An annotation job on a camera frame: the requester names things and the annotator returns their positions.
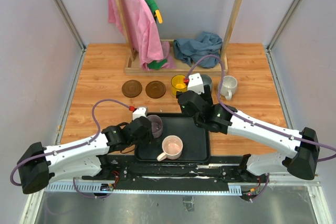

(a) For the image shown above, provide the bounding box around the purple cup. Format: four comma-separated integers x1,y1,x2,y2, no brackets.
147,115,163,138

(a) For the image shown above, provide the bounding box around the grey mug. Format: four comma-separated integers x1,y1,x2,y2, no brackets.
201,74,213,90

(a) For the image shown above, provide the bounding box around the yellow cup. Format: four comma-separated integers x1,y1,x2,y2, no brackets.
171,74,187,93

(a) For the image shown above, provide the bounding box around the white cup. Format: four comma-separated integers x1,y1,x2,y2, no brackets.
218,76,238,101

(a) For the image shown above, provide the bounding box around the pink mug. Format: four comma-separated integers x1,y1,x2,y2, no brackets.
156,135,183,162

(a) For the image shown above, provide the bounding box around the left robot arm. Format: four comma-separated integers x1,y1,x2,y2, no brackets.
17,116,153,195

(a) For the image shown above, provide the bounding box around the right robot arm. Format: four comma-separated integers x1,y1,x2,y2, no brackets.
176,91,320,182

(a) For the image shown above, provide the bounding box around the black plastic tray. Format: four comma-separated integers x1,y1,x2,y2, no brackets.
134,113,211,163

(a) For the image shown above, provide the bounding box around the brown wooden saucer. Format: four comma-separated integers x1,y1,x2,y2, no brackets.
121,80,142,98
145,81,166,99

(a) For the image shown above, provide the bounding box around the blue crumpled cloth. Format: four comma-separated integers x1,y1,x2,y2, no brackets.
173,31,223,67

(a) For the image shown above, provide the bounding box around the green cloth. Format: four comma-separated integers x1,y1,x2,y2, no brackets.
147,59,167,70

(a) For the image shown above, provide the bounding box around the wooden clothes rack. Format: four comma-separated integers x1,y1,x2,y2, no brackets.
115,0,242,76

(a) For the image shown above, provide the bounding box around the pink shirt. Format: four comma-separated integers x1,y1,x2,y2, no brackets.
122,0,176,70

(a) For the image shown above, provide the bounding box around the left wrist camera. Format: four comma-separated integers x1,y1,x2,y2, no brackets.
132,106,148,121

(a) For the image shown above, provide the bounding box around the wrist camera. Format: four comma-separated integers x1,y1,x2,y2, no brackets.
132,106,148,121
187,73,204,94

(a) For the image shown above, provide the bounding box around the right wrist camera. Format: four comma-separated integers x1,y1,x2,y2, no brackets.
187,73,204,94

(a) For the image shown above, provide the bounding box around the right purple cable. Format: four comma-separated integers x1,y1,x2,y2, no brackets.
183,54,336,163

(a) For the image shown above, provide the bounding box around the purple cable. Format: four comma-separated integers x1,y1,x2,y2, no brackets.
183,54,336,163
9,99,136,187

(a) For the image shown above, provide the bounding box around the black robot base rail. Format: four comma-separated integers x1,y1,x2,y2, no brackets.
62,154,271,196

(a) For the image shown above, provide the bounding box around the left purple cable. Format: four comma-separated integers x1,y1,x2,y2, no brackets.
9,99,136,187

